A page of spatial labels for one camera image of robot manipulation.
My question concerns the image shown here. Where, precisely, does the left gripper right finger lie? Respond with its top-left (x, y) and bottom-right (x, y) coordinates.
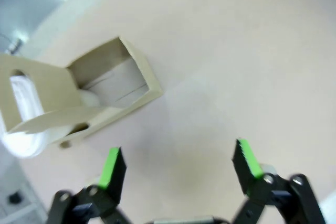
top-left (230, 138), bottom-right (327, 224)

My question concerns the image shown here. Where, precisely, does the white paper cup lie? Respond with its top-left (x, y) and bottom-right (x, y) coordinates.
top-left (83, 58), bottom-right (148, 108)

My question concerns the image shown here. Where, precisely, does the white plastic bag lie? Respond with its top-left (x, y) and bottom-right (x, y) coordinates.
top-left (0, 76), bottom-right (99, 159)

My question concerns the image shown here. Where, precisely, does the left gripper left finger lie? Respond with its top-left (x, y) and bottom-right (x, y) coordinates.
top-left (47, 147), bottom-right (132, 224)

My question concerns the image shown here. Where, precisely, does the brown cardboard drink carrier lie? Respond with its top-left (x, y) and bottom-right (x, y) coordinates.
top-left (0, 36), bottom-right (163, 149)

